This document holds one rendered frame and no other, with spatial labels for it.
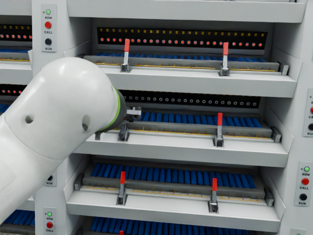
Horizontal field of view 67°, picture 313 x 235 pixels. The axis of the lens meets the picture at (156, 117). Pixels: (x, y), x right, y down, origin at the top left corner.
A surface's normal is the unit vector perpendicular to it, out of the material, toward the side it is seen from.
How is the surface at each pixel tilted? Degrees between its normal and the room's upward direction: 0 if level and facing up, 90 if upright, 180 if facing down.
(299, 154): 90
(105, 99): 88
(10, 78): 110
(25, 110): 75
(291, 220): 90
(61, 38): 90
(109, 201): 20
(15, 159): 52
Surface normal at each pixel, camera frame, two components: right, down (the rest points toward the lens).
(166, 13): -0.09, 0.44
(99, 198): 0.02, -0.89
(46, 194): -0.07, 0.11
